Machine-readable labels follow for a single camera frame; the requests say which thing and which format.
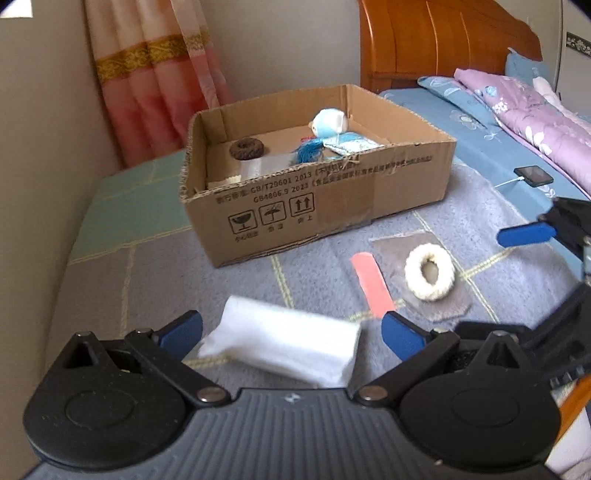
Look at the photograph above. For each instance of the white and blue plush toy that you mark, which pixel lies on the white and blue plush toy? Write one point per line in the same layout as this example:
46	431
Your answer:
330	122

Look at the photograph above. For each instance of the grey cloth piece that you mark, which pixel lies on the grey cloth piece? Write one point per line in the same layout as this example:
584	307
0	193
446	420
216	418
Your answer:
397	251

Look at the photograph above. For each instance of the patterned wall trim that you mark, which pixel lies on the patterned wall trim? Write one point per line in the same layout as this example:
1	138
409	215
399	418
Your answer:
579	42

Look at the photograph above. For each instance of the orange wooden headboard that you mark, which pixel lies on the orange wooden headboard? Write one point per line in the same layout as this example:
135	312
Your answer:
438	41

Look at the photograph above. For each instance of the green and grey plaid blanket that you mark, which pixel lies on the green and grey plaid blanket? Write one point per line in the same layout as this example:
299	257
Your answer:
138	277

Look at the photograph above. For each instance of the cardboard box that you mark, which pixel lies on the cardboard box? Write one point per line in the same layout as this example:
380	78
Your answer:
286	203

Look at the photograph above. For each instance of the purple floral quilt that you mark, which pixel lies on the purple floral quilt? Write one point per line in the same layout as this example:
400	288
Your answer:
531	115

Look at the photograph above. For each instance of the blue pillow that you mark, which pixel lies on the blue pillow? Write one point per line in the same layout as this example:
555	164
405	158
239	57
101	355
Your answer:
521	67

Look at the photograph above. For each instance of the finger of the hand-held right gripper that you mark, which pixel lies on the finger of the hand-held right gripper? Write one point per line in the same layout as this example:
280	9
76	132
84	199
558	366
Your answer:
554	323
526	235

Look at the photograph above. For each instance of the pink flat strip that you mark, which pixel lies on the pink flat strip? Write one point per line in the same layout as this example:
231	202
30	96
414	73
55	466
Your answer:
371	286

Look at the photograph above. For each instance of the white towel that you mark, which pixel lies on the white towel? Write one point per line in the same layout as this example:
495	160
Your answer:
286	341

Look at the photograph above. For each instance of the window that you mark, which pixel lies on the window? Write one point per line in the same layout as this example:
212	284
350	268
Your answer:
16	7

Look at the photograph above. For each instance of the white cloth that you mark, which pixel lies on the white cloth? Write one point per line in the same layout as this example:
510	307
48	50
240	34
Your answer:
547	90

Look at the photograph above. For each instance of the pink patterned curtain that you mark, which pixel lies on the pink patterned curtain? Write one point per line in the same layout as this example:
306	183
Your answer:
147	92

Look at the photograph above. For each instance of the blue floral bed sheet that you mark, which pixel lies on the blue floral bed sheet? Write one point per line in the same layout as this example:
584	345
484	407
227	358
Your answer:
475	138

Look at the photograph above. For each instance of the blue yarn tassel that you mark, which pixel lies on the blue yarn tassel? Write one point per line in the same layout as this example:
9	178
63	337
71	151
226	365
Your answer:
307	152

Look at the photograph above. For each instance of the orange wooden frame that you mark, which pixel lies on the orange wooden frame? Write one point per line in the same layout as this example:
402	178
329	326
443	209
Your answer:
575	415

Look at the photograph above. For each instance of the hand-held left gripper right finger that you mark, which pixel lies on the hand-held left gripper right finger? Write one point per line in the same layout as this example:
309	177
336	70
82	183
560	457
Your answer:
400	338

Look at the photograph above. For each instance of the brown fluffy hair scrunchie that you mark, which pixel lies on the brown fluffy hair scrunchie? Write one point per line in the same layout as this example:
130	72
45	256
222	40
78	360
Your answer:
238	150

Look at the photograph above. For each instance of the white fluffy hair scrunchie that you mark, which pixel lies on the white fluffy hair scrunchie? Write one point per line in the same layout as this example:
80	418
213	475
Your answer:
413	277

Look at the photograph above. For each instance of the black smartphone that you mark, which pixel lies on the black smartphone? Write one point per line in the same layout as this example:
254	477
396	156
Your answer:
535	176

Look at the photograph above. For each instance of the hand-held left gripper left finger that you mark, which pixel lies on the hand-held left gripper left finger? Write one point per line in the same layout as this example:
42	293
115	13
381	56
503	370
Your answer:
182	336

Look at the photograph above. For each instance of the light blue patterned pouch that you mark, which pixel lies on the light blue patterned pouch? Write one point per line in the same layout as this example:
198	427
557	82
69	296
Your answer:
353	143

